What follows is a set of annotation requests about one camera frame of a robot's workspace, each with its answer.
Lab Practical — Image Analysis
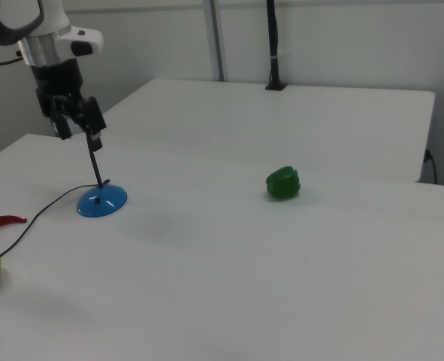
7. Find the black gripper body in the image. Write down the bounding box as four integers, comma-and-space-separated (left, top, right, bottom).
31, 59, 84, 99

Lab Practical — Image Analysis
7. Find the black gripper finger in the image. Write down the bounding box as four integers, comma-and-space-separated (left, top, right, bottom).
75, 96, 107, 152
36, 89, 73, 141

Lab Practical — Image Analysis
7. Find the blue gooseneck desk lamp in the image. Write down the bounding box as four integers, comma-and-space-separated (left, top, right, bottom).
50, 112, 128, 219

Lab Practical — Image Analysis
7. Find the red chili pepper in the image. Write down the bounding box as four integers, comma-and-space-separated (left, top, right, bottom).
0, 214, 28, 238

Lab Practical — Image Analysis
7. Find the green bell pepper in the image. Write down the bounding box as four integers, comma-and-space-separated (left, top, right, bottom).
264, 165, 302, 202

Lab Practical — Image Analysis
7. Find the thin dark lamp power cable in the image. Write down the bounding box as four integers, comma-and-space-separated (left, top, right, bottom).
0, 178, 112, 361

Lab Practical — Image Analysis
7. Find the black camera pole with clamp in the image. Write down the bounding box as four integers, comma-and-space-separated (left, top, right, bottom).
264, 0, 290, 92

